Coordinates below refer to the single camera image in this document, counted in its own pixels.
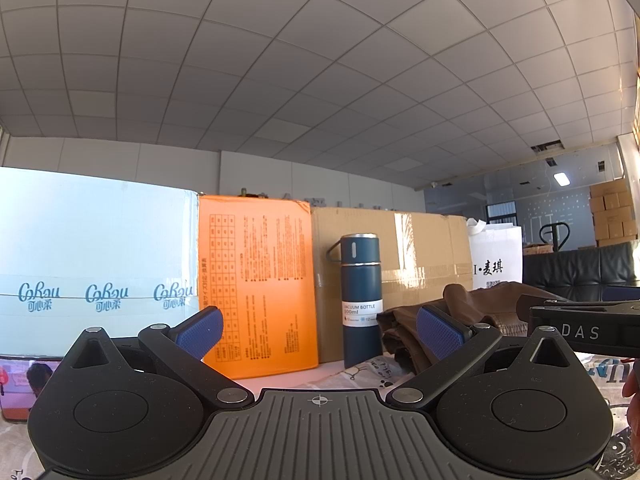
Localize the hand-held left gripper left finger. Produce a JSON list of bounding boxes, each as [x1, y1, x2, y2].
[[60, 306, 255, 406]]

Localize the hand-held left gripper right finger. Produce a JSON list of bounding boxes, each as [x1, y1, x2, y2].
[[392, 304, 587, 406]]

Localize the person's right hand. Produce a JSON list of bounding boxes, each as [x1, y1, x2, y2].
[[622, 359, 640, 435]]

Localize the brown garment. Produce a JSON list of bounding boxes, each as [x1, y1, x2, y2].
[[377, 282, 572, 377]]

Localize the orange printed box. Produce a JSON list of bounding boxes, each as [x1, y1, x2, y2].
[[198, 194, 321, 381]]

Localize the dark blue vacuum bottle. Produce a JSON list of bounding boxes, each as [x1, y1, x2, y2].
[[326, 233, 385, 369]]

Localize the brown cardboard box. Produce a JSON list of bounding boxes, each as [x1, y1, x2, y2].
[[309, 206, 476, 365]]

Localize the white cartoon printed cloth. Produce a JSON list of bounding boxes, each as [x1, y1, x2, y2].
[[305, 352, 417, 392]]

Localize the white paper bag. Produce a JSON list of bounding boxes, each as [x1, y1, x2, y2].
[[466, 218, 524, 291]]

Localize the pallet jack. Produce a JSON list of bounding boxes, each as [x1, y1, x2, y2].
[[539, 222, 570, 254]]

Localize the stack of cardboard boxes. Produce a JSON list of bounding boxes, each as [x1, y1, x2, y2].
[[588, 178, 640, 249]]

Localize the light blue carton box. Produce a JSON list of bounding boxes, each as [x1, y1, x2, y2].
[[0, 166, 201, 361]]

